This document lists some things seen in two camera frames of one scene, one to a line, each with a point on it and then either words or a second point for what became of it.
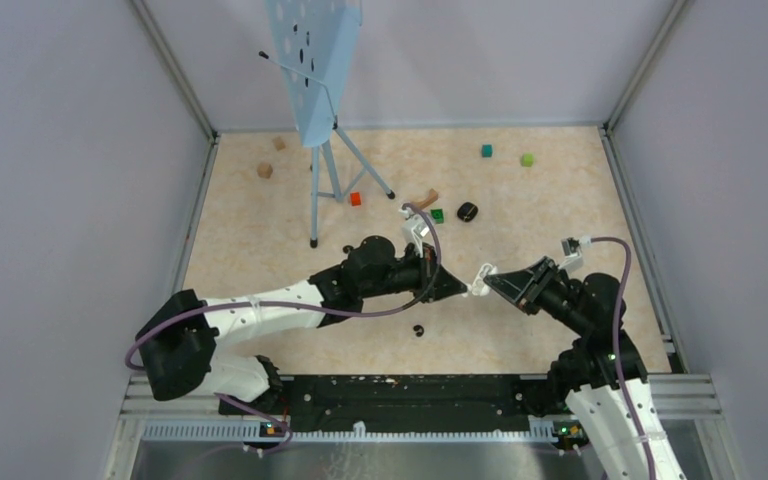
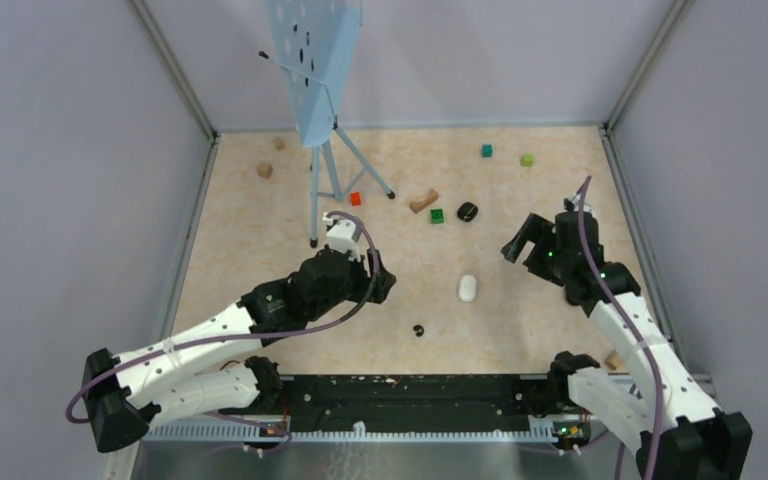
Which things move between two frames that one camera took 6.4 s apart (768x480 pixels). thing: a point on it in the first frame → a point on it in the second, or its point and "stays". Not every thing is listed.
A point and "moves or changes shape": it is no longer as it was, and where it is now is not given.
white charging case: x=479 y=287 moves or changes shape
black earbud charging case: x=467 y=211 stays
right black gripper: x=524 y=287 → x=538 y=230
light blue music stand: x=315 y=40 stays
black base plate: x=343 y=400 stays
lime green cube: x=527 y=159 stays
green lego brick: x=437 y=215 stays
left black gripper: x=448 y=285 → x=375 y=288
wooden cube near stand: x=264 y=170 stays
